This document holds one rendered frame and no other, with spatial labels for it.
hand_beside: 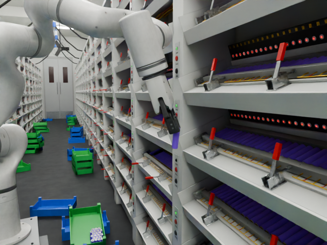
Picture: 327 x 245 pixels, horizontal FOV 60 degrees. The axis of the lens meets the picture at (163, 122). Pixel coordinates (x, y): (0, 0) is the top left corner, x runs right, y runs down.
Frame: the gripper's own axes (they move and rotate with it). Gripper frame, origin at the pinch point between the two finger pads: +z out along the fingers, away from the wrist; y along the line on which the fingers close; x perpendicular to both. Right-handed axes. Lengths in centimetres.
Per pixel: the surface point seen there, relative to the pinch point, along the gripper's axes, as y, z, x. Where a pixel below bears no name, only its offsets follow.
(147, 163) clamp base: -57, 33, -30
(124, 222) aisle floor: -90, 87, -73
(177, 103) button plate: -19.9, -1.1, 0.7
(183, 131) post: -14.4, 7.5, 0.1
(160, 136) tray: -36.9, 14.5, -13.2
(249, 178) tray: 18.6, 11.7, 15.4
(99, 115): -261, 38, -130
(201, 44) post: -23.4, -17.2, 14.7
